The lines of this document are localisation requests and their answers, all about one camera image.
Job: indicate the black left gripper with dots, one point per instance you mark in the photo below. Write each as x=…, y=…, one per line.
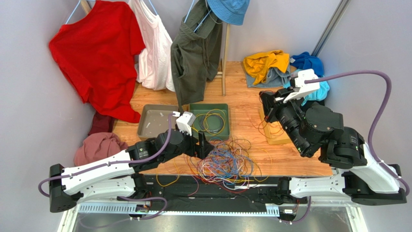
x=204, y=148

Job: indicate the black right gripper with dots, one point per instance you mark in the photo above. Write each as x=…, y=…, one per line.
x=270, y=105

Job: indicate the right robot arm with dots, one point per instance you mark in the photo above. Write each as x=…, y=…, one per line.
x=316, y=128

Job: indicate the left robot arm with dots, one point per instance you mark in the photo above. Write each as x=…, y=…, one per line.
x=120, y=174

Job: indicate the grey crumpled cloth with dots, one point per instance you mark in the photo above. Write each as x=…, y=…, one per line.
x=274, y=78

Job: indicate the green metal tray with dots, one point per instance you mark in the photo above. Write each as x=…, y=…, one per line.
x=211, y=118

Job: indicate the yellow crumpled cloth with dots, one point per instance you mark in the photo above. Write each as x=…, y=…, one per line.
x=258, y=65

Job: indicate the yellow plastic tray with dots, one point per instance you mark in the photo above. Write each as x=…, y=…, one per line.
x=274, y=133

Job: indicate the wooden clothes rack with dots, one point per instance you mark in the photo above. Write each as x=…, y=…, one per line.
x=221, y=73

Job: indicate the dark blue crumpled cloth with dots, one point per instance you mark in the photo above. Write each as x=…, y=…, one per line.
x=305, y=61

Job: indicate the tan metal tray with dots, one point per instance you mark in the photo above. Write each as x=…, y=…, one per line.
x=154, y=120

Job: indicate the cyan crumpled cloth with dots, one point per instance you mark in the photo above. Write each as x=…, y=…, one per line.
x=319, y=95

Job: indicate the olive green hanging garment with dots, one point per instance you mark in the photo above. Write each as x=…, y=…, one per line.
x=196, y=53

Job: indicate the blue bucket hat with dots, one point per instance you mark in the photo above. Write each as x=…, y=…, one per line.
x=230, y=11

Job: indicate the white pink hanging garment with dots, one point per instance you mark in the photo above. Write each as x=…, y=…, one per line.
x=154, y=61

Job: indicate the maroon cloth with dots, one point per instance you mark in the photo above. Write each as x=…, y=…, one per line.
x=101, y=123

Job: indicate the dusty pink crumpled cloth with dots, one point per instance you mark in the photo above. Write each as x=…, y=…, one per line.
x=98, y=146

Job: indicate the aluminium corner profile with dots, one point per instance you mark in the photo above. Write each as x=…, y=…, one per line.
x=331, y=25

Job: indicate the red t-shirt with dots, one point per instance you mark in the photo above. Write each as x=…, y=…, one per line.
x=97, y=56

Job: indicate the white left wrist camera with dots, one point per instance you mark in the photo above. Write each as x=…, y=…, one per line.
x=184, y=121

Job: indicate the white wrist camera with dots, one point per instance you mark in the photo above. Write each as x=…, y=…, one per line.
x=300, y=88
x=184, y=121

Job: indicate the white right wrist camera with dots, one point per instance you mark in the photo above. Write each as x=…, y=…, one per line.
x=300, y=88

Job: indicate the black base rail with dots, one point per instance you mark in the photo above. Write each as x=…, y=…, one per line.
x=190, y=194

